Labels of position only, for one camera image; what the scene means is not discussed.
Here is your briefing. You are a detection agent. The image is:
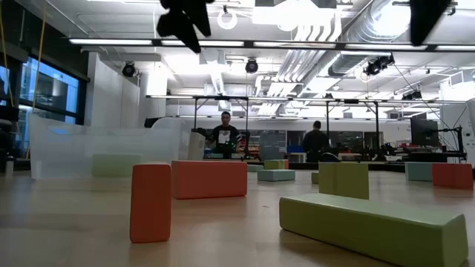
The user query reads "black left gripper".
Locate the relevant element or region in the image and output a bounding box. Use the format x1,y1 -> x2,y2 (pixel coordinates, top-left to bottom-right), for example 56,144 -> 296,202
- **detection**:
156,0 -> 216,55

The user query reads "black ceiling light bar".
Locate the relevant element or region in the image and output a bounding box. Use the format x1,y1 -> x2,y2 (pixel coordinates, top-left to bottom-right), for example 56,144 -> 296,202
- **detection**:
68,36 -> 475,53

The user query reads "grey translucent plastic bin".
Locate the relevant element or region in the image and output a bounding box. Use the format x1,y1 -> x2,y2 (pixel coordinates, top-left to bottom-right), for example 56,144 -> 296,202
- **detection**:
186,131 -> 207,162

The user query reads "white ceiling ring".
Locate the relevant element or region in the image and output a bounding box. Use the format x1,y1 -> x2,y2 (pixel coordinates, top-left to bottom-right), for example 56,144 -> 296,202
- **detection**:
217,10 -> 238,30

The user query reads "large glass window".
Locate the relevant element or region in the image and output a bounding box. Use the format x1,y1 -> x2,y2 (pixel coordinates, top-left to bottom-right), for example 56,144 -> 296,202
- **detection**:
0,56 -> 81,125

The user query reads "white cup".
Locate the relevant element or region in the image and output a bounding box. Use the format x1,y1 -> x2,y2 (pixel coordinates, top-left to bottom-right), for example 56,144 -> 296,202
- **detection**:
4,155 -> 16,177

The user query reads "long green block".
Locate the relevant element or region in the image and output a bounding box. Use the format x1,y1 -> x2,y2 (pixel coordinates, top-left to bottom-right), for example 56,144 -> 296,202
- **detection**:
278,192 -> 469,267

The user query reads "red rectangular block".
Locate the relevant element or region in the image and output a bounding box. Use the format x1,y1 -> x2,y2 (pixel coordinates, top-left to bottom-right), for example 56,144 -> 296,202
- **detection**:
129,162 -> 173,245
171,159 -> 249,200

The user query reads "small green cube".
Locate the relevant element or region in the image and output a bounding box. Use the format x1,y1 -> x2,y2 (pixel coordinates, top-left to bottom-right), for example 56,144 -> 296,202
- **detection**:
318,161 -> 370,201

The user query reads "black aluminium table frame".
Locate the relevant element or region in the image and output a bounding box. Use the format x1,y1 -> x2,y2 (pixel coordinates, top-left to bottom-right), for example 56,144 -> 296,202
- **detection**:
200,158 -> 407,174

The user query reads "black ceiling spotlight cluster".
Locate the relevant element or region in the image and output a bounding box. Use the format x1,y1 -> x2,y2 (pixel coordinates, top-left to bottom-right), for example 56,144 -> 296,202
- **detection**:
362,53 -> 396,77

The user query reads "yellow cable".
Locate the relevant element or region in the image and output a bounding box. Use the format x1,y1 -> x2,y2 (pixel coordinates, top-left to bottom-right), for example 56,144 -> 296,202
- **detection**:
24,0 -> 48,160
0,0 -> 15,108

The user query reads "person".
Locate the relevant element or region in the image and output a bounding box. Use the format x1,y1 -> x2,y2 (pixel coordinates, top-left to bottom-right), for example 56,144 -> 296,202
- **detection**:
301,119 -> 331,163
209,110 -> 243,160

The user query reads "black monitor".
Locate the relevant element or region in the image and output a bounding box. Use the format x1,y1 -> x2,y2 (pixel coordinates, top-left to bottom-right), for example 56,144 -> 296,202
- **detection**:
410,117 -> 440,148

